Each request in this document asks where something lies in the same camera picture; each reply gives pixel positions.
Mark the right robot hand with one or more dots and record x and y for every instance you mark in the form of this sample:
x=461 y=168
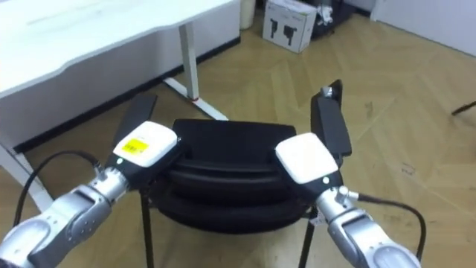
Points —
x=305 y=158

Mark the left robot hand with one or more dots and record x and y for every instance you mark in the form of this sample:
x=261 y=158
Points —
x=145 y=145

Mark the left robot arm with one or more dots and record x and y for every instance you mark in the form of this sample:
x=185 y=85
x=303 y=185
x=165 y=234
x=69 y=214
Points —
x=63 y=223

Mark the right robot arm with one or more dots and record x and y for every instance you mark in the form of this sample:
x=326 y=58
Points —
x=360 y=234

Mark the white desk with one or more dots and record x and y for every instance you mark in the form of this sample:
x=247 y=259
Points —
x=93 y=48

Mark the white cardboard box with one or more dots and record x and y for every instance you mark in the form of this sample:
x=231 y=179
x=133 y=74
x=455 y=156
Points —
x=288 y=24

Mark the black bag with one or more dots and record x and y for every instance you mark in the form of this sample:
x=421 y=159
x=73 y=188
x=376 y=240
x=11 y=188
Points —
x=332 y=16

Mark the white cylindrical bin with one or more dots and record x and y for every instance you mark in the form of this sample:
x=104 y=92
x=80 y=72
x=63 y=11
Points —
x=247 y=13

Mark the black chair leg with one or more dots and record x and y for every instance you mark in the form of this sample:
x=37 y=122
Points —
x=464 y=108

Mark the white cabinet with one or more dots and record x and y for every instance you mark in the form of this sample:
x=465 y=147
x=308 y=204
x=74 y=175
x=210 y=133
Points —
x=427 y=22

